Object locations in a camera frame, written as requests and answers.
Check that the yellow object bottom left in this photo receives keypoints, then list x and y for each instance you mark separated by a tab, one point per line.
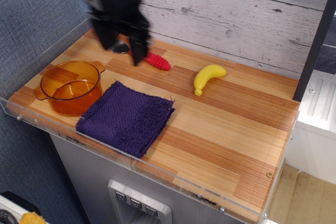
32	218

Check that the black right vertical post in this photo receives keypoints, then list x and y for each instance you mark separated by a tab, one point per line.
321	33

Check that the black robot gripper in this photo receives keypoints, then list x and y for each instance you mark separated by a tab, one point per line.
113	17

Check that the grey toy fridge cabinet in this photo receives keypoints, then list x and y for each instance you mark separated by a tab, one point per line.
90	171

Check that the purple folded towel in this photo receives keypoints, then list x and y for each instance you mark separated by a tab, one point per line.
126	119

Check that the brass screw in table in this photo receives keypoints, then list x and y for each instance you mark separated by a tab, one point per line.
269	175

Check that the red handled metal spoon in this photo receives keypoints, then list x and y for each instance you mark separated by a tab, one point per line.
155	60

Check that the white ribbed side unit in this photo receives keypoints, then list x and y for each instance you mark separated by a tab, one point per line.
311	148

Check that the yellow toy banana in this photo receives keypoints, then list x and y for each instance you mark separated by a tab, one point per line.
204	75

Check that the silver dispenser button panel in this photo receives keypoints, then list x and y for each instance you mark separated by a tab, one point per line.
132	206

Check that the orange transparent plastic pot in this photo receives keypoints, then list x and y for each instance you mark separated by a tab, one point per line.
71	87

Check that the clear acrylic table guard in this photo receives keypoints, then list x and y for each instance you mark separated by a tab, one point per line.
217	161

